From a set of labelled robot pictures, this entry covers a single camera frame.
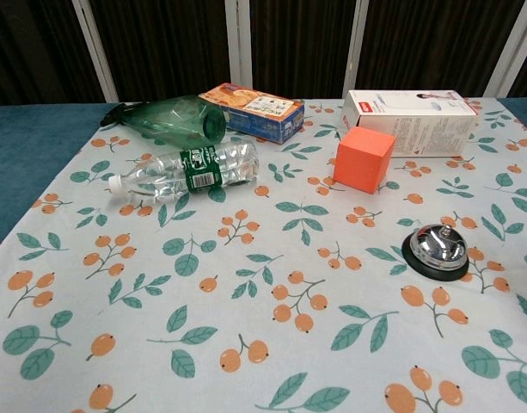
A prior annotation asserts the chrome metal call bell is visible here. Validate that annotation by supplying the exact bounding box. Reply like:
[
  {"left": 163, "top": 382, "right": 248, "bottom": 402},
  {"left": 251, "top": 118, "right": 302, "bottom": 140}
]
[{"left": 401, "top": 224, "right": 470, "bottom": 282}]

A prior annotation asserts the clear plastic water bottle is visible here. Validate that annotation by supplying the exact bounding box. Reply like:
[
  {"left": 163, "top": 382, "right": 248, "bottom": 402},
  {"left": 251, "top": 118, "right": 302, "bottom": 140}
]
[{"left": 107, "top": 140, "right": 260, "bottom": 207}]

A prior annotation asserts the orange and blue snack box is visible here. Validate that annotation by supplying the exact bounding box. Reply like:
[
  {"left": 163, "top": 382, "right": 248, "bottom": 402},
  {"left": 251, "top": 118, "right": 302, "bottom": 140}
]
[{"left": 198, "top": 82, "right": 306, "bottom": 145}]

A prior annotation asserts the floral fruit print tablecloth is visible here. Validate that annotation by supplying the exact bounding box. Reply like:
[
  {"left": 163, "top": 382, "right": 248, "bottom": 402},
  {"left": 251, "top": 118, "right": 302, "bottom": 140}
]
[{"left": 0, "top": 97, "right": 527, "bottom": 413}]

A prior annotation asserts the orange cube block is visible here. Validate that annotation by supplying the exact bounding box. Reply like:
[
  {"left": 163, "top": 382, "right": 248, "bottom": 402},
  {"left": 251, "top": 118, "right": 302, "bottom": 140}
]
[{"left": 333, "top": 126, "right": 396, "bottom": 194}]

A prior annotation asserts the green plastic bottle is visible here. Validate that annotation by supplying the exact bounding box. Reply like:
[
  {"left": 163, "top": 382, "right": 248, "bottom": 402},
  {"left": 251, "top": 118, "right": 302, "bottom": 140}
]
[{"left": 100, "top": 96, "right": 227, "bottom": 141}]

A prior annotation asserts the white cardboard product box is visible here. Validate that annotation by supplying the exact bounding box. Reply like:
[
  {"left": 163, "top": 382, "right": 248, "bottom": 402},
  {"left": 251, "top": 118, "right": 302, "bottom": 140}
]
[{"left": 340, "top": 89, "right": 481, "bottom": 159}]

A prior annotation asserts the white room divider frame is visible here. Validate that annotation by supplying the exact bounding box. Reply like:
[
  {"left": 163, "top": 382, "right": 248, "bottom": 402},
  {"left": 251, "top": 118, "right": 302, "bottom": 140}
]
[{"left": 70, "top": 0, "right": 527, "bottom": 104}]

